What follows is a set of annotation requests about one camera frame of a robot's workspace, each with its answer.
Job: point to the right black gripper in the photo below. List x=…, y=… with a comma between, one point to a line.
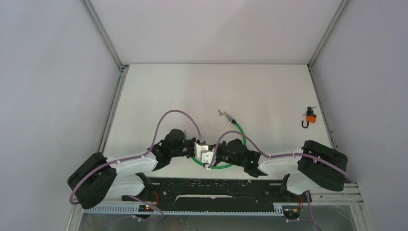
x=219, y=146

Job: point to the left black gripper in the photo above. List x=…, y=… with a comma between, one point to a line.
x=192, y=142

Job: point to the silver key bunch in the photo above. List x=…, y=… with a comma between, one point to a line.
x=223, y=113

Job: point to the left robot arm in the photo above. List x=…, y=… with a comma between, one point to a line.
x=100, y=177

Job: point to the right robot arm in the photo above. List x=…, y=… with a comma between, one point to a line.
x=310, y=167

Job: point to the orange padlock with keys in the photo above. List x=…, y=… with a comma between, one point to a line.
x=310, y=117

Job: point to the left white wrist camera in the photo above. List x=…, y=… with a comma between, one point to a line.
x=200, y=151

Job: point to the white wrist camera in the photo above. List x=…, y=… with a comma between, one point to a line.
x=206, y=159
x=200, y=151

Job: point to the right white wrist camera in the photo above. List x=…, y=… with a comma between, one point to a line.
x=206, y=159

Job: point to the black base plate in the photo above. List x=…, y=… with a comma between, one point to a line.
x=217, y=195

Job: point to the grey cable duct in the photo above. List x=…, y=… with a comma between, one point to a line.
x=139, y=209

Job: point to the left aluminium corner post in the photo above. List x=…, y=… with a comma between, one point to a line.
x=89, y=8

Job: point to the aluminium corner post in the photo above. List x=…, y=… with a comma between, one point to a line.
x=328, y=31
x=89, y=8

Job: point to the aluminium front frame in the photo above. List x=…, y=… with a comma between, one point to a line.
x=350, y=197

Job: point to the right aluminium corner post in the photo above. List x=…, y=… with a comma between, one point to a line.
x=328, y=31

